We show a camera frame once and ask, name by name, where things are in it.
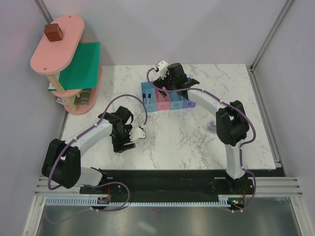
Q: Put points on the pink plastic bin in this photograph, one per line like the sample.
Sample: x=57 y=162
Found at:
x=163 y=103

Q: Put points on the pink wooden shelf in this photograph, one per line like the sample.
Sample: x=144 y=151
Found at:
x=50 y=58

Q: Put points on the purple plastic bin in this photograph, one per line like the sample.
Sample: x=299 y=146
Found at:
x=186 y=102

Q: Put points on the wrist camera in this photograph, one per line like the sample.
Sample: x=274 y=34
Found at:
x=162 y=68
x=137 y=133

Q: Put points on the light blue bin leftmost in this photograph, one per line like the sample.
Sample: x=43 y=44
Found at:
x=147 y=88

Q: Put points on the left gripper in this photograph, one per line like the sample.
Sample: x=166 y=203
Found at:
x=118 y=146

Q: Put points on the green folder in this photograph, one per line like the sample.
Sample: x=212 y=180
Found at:
x=83 y=71

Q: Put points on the black Canon setup booklet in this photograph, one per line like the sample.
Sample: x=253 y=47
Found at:
x=84 y=97

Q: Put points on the brown wooden block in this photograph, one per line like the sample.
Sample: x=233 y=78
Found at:
x=53 y=32

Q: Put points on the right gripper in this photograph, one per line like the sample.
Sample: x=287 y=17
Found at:
x=161 y=83

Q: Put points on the light blue bin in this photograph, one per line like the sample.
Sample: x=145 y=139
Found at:
x=176 y=101
x=147 y=88

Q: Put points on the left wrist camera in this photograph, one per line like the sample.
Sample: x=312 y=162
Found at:
x=137 y=133

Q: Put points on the white cable duct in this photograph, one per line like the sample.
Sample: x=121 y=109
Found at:
x=98 y=202

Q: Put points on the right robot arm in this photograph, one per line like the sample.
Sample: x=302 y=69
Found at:
x=231 y=126

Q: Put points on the blue cap marker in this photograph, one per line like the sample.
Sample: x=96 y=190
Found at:
x=144 y=98

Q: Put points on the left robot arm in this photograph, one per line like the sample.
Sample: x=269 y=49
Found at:
x=69 y=171

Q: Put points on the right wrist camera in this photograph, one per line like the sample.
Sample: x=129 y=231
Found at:
x=162 y=68

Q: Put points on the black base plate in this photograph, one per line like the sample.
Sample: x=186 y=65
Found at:
x=114 y=176

